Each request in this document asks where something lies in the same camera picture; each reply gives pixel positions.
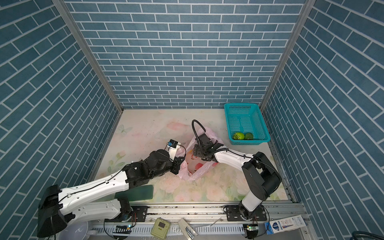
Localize pink plastic bag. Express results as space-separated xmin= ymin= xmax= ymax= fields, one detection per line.
xmin=176 ymin=136 xmax=218 ymax=181

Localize aluminium corner post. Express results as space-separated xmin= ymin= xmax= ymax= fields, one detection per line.
xmin=52 ymin=0 xmax=124 ymax=114
xmin=260 ymin=0 xmax=316 ymax=112

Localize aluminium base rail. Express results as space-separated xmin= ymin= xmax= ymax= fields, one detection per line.
xmin=92 ymin=201 xmax=310 ymax=239

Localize grey remote device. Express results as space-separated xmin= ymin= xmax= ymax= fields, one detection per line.
xmin=178 ymin=219 xmax=198 ymax=240

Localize aluminium corner post right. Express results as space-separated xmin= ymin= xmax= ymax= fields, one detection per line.
xmin=260 ymin=0 xmax=316 ymax=112

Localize green apple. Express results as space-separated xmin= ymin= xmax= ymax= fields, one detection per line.
xmin=232 ymin=132 xmax=245 ymax=141

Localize aluminium corner post left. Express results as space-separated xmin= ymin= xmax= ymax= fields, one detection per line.
xmin=52 ymin=0 xmax=124 ymax=114

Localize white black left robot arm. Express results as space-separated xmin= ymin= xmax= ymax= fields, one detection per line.
xmin=37 ymin=149 xmax=186 ymax=238

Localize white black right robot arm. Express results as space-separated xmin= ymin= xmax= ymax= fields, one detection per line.
xmin=194 ymin=134 xmax=282 ymax=220

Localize white bowl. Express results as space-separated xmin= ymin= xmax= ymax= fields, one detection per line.
xmin=58 ymin=222 xmax=90 ymax=240

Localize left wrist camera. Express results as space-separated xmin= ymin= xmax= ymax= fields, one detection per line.
xmin=167 ymin=140 xmax=180 ymax=161

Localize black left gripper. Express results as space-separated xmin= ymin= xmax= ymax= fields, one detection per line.
xmin=150 ymin=154 xmax=188 ymax=180

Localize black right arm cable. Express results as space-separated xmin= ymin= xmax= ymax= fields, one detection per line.
xmin=191 ymin=119 xmax=208 ymax=145

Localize teal plastic basket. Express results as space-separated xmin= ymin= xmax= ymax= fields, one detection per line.
xmin=224 ymin=103 xmax=271 ymax=145

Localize green timer device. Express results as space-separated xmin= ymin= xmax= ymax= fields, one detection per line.
xmin=151 ymin=218 xmax=171 ymax=240

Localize white blue box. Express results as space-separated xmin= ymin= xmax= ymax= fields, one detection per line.
xmin=265 ymin=215 xmax=307 ymax=235

